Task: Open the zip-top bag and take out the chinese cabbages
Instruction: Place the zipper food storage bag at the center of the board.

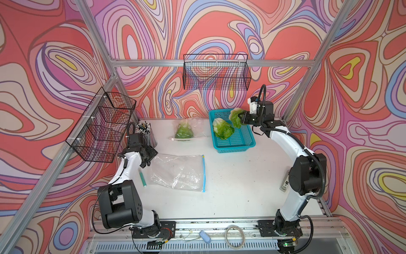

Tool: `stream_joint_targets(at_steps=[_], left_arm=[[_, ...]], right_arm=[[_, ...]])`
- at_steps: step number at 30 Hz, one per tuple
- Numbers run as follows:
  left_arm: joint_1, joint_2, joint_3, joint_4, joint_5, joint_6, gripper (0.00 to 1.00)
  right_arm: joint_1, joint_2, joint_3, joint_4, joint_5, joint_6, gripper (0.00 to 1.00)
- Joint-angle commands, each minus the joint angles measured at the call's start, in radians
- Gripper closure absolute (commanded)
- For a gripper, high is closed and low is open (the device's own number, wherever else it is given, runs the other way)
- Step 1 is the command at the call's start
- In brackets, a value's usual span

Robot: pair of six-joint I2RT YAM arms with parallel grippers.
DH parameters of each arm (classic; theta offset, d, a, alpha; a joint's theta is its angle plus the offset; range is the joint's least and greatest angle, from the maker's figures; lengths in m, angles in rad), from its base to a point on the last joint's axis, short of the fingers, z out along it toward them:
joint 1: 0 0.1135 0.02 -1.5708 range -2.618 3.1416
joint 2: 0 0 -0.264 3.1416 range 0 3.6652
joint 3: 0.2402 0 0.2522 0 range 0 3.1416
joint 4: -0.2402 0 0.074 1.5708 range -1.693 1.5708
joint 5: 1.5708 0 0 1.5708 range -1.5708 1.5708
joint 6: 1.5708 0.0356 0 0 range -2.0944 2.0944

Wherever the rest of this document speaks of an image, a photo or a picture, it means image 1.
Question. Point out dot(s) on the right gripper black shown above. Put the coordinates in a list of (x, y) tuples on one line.
[(245, 120)]

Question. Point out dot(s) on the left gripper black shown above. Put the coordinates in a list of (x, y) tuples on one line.
[(151, 152)]

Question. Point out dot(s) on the clear zip-top bag blue seal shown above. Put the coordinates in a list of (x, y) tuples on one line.
[(187, 173)]

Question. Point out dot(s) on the small green cabbage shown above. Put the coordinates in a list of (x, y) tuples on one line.
[(184, 130)]

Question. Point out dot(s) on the small clear bag pink seal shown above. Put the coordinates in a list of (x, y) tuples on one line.
[(198, 125)]

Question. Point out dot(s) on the chinese cabbage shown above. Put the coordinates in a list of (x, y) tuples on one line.
[(222, 129), (234, 117)]

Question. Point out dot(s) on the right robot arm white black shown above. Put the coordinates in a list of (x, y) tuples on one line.
[(307, 176)]

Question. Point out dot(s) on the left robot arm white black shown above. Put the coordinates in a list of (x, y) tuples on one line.
[(119, 201)]

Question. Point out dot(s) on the clear cup of pens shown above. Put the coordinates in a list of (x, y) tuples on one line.
[(145, 129)]

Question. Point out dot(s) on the green marker pen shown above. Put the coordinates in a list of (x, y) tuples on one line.
[(144, 183)]

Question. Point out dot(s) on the teal plastic basket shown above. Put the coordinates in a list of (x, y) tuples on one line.
[(241, 140)]

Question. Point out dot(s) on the grey black stapler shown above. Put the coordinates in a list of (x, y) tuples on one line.
[(285, 182)]

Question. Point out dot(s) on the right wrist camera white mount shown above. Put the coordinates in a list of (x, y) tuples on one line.
[(253, 103)]

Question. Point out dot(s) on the black wire basket left wall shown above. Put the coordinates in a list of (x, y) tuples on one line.
[(100, 131)]

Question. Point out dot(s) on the black wire basket wall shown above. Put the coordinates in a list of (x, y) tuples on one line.
[(219, 72), (100, 131)]

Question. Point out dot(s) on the black wire basket back wall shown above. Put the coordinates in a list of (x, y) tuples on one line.
[(219, 72)]

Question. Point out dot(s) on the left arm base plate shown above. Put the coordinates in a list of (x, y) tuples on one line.
[(165, 231)]

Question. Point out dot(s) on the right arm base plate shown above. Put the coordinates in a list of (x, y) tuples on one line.
[(268, 228)]

